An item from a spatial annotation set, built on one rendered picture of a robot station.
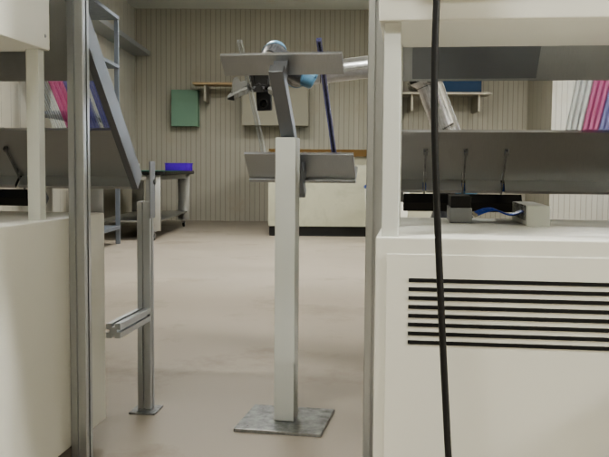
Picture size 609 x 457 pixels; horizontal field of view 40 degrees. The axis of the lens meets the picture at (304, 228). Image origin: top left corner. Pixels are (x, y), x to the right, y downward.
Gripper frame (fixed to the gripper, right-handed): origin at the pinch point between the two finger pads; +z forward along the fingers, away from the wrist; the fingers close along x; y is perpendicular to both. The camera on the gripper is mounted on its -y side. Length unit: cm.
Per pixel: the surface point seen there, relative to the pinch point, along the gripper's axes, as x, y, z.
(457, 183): 59, -23, 7
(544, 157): 82, -14, 7
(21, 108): -319, -184, -395
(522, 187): 77, -24, 7
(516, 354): 71, -3, 102
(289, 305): 12, -48, 33
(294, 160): 13.5, -12.4, 13.4
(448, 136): 56, -6, 11
